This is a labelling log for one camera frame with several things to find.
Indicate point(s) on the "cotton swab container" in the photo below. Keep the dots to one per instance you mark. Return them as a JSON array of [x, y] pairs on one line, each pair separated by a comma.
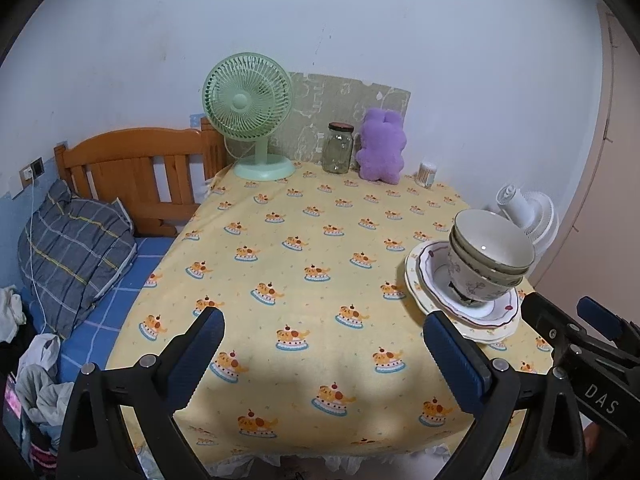
[[426, 174]]

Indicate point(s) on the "grey plaid pillow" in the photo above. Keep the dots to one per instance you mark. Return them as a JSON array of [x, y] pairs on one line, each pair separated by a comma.
[[71, 252]]

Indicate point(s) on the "large yellow-flower plate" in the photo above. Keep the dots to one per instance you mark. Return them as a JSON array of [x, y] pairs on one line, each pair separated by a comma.
[[480, 332]]

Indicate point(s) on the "person's hand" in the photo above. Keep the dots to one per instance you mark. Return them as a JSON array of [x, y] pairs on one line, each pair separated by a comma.
[[591, 434]]

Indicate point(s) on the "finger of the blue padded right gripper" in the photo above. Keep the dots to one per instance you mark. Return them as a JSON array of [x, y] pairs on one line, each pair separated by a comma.
[[463, 365]]

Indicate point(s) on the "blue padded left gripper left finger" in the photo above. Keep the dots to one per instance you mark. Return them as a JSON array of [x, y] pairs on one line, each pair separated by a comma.
[[190, 355]]

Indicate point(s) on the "large floral bowl back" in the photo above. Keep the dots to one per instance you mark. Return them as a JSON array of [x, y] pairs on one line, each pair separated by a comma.
[[483, 269]]

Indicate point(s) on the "small floral bowl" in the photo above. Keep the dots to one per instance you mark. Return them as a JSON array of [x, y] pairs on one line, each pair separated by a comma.
[[493, 241]]

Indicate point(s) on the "white floor fan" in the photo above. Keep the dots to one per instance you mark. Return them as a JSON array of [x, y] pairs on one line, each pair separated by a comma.
[[532, 211]]

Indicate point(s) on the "green desk fan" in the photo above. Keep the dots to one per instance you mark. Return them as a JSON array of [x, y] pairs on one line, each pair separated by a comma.
[[247, 97]]

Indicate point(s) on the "wall power outlet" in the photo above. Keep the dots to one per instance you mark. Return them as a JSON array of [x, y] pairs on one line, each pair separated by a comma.
[[32, 172]]

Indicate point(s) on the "large floral bowl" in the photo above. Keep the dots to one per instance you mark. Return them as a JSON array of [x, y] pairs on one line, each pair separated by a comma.
[[483, 269], [471, 285]]

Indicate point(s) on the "green elephant-print mat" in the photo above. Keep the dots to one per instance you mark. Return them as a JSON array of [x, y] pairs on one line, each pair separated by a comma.
[[322, 99]]

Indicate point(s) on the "glass jar red lid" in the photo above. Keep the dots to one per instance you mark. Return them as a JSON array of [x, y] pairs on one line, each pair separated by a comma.
[[337, 150]]

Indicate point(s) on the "pile of clothes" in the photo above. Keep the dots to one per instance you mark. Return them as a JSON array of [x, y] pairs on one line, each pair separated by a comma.
[[33, 402]]

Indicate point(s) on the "yellow cake-print tablecloth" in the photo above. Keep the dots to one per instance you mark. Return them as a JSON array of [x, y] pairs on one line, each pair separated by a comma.
[[323, 353]]

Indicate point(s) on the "white plate red pattern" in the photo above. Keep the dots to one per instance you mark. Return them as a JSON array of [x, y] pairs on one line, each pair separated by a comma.
[[432, 269]]

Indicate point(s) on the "blue checked bed sheet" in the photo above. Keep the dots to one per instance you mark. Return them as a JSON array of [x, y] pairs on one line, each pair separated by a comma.
[[94, 339]]

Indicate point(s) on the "purple plush toy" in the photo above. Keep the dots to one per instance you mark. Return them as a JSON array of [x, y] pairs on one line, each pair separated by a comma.
[[382, 140]]

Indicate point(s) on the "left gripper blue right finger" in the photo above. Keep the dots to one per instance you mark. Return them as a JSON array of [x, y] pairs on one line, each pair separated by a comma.
[[602, 320]]

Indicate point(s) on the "wooden bed headboard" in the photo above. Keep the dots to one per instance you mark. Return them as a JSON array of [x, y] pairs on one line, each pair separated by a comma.
[[147, 169]]

